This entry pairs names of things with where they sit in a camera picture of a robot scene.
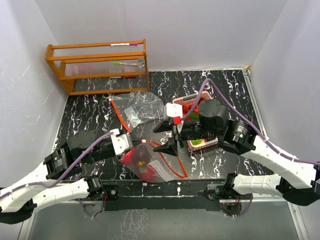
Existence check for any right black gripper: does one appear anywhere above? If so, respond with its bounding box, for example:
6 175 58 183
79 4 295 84
152 119 219 156

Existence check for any clear orange zip bag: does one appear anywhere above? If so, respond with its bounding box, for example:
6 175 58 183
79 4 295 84
134 139 188 183

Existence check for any red green dragon fruit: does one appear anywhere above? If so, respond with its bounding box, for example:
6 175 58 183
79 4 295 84
120 145 157 182

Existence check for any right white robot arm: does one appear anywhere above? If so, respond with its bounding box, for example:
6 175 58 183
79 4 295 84
153 99 320 206

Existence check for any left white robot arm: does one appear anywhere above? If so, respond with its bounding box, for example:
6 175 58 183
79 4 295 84
0 129 133 225

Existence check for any green grape cluster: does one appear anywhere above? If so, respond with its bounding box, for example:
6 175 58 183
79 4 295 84
190 139 203 146

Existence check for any red strawberry bunch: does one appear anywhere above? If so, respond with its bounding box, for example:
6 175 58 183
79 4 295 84
182 104 199 121

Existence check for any pink perforated plastic basket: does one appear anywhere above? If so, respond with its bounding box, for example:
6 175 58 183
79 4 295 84
172 91 218 152

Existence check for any wooden shelf rack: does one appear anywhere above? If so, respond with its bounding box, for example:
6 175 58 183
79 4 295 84
44 39 150 96

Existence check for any green yellow toothbrush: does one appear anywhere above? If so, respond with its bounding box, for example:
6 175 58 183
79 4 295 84
113 61 138 66

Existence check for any pink white marker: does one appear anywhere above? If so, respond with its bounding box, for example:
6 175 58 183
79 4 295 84
110 42 138 47

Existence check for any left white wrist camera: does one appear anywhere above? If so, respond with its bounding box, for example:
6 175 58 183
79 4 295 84
110 129 134 156

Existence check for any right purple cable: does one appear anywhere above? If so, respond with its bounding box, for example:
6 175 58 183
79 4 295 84
181 78 320 167

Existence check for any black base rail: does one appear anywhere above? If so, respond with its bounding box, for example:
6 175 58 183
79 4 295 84
74 178 253 212

